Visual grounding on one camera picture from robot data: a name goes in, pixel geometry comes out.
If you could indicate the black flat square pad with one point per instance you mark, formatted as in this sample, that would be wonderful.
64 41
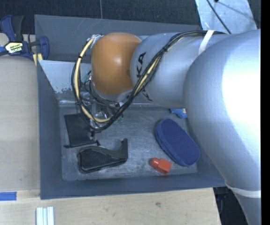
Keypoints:
77 130

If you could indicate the grey metal bin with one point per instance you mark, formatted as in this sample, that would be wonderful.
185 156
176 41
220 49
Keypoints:
137 135

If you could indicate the black zip pouch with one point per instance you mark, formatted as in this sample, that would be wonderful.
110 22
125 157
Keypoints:
97 159

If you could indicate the blue crumpled cloth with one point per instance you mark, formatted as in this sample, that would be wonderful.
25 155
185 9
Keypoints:
179 113

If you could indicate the red small block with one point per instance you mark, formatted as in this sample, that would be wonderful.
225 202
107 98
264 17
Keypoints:
161 165

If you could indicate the blue oval sponge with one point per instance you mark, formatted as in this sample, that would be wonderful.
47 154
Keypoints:
178 143

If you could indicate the pale wood board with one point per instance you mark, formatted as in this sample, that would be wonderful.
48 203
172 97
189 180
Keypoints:
15 125

